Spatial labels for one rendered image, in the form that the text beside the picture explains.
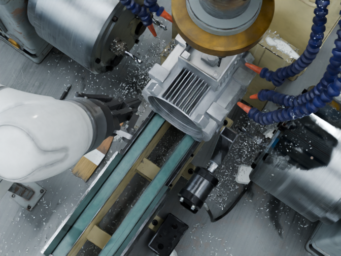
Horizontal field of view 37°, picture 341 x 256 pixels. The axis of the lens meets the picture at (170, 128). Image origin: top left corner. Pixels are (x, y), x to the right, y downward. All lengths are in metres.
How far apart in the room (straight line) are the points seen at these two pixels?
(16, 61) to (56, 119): 0.84
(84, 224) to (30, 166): 0.60
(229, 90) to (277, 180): 0.23
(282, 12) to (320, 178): 0.39
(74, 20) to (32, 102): 0.47
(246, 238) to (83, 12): 0.69
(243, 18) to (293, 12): 0.31
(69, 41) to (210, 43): 0.39
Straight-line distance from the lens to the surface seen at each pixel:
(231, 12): 0.85
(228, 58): 1.11
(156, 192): 1.22
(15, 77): 1.48
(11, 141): 0.64
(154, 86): 1.10
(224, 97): 1.13
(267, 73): 1.01
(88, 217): 1.23
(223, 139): 0.93
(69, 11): 1.14
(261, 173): 1.07
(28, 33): 1.34
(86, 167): 1.36
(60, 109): 0.69
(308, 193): 1.06
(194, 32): 0.88
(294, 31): 1.24
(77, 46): 1.15
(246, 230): 1.35
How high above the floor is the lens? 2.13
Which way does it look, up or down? 75 degrees down
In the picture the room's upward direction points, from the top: straight up
